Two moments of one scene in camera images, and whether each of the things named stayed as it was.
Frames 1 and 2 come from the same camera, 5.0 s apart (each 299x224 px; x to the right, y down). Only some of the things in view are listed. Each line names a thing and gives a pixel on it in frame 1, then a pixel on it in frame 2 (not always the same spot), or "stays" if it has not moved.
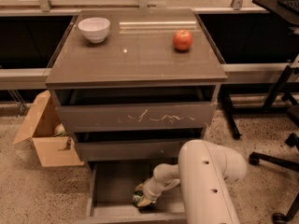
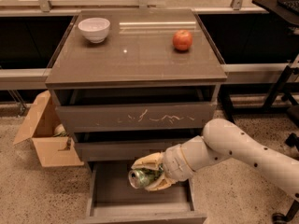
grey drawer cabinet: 133,86 stays
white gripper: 149,192 to 174,166
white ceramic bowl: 94,28 stays
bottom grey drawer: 110,196 stays
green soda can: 136,195 to 144,176
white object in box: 60,131 stays
